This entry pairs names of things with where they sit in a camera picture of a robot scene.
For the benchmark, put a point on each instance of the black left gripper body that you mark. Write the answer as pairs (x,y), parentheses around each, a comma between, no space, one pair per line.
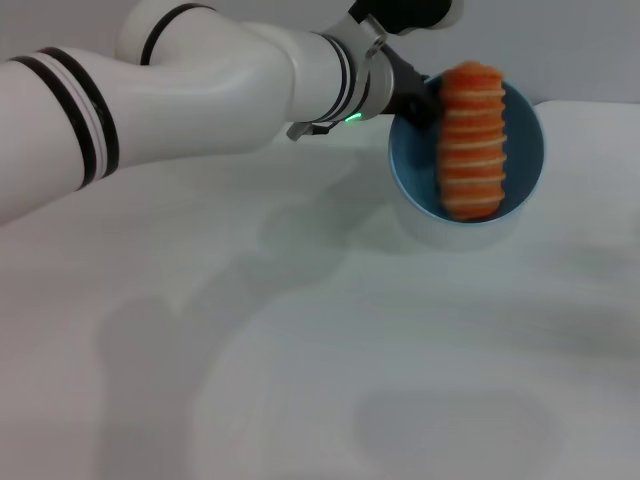
(405,82)

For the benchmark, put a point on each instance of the blue bowl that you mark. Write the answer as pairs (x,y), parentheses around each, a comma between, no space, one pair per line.
(415,165)

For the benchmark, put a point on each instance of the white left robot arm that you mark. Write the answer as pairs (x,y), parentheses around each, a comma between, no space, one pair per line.
(200,100)

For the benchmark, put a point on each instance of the orange striped toy bread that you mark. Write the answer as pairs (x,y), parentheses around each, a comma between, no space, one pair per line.
(472,150)

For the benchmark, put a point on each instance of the black silver wrist camera box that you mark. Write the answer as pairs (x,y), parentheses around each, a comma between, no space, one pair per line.
(400,12)

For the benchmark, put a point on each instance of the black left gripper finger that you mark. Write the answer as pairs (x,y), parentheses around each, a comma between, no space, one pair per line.
(422,111)

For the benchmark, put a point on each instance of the silver camera mount bracket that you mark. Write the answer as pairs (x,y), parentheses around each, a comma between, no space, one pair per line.
(357,35)

